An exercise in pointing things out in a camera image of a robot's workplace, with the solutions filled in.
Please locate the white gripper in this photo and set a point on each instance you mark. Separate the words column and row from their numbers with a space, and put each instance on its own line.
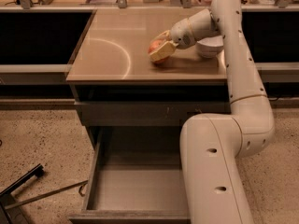
column 181, row 34

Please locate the red apple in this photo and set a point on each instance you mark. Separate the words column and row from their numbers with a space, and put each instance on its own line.
column 158, row 51

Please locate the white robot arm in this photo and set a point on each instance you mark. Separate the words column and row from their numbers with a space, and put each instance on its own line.
column 209, row 143

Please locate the grey drawer cabinet with counter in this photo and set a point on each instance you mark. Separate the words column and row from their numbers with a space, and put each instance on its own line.
column 112, row 63

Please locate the open grey middle drawer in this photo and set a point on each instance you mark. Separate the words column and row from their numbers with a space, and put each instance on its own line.
column 136, row 178

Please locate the white ceramic bowl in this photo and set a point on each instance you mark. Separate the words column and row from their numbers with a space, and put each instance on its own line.
column 209, row 47

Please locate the thin metal rod on floor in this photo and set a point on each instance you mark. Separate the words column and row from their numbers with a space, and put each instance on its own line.
column 45, row 195

